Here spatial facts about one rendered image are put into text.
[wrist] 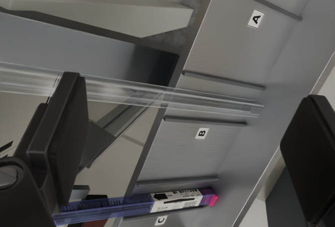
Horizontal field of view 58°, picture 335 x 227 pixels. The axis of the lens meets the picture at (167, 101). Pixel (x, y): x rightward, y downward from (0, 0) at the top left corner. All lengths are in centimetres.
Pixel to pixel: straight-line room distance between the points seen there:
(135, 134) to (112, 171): 20
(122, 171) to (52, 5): 103
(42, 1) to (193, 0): 78
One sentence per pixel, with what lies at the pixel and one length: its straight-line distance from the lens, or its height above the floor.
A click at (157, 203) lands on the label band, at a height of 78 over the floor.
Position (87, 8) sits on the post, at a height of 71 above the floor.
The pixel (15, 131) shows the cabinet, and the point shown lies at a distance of 97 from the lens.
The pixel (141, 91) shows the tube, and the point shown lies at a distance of 21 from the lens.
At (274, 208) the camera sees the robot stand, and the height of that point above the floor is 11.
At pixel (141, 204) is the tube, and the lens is 29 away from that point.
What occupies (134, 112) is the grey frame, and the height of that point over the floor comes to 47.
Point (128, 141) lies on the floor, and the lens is 119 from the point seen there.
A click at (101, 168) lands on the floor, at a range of 130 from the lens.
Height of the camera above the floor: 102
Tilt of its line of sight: 69 degrees down
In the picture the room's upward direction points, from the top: 139 degrees counter-clockwise
